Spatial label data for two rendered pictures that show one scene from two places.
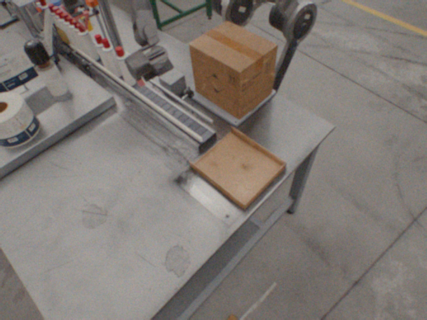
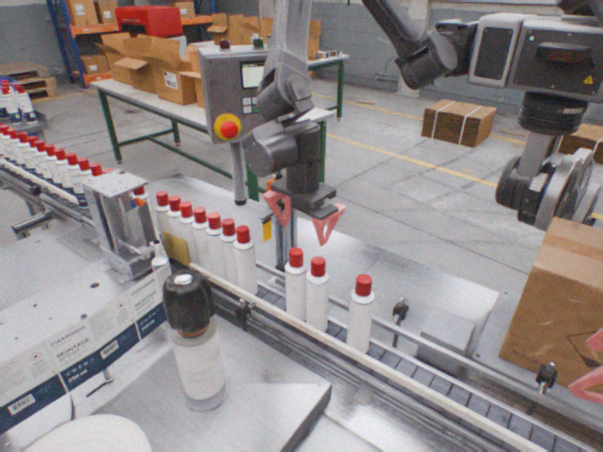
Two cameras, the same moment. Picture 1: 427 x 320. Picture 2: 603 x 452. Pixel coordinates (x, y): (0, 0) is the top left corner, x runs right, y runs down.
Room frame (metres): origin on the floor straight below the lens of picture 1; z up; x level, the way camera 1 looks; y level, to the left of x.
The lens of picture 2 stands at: (0.67, 0.64, 1.61)
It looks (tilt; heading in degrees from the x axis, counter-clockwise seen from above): 32 degrees down; 347
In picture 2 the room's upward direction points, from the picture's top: straight up
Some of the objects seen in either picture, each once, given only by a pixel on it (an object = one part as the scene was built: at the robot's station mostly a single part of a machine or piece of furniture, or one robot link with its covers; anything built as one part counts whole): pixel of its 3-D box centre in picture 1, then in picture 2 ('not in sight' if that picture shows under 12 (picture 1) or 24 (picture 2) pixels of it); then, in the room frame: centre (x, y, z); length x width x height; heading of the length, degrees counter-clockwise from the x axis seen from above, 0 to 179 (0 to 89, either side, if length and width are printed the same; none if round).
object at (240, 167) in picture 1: (237, 164); not in sight; (0.72, -0.10, 0.85); 0.30 x 0.26 x 0.04; 41
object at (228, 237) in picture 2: (82, 39); (231, 254); (1.55, 0.63, 0.98); 0.05 x 0.05 x 0.20
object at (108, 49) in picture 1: (111, 58); (317, 295); (1.35, 0.45, 0.98); 0.05 x 0.05 x 0.20
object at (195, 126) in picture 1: (102, 66); (266, 307); (1.46, 0.56, 0.86); 1.65 x 0.08 x 0.04; 41
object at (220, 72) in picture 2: not in sight; (243, 94); (1.60, 0.57, 1.38); 0.17 x 0.10 x 0.19; 96
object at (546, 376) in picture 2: (187, 103); (537, 398); (1.04, 0.09, 0.91); 0.07 x 0.03 x 0.16; 131
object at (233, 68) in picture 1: (232, 70); (600, 312); (1.15, -0.13, 0.99); 0.30 x 0.24 x 0.27; 40
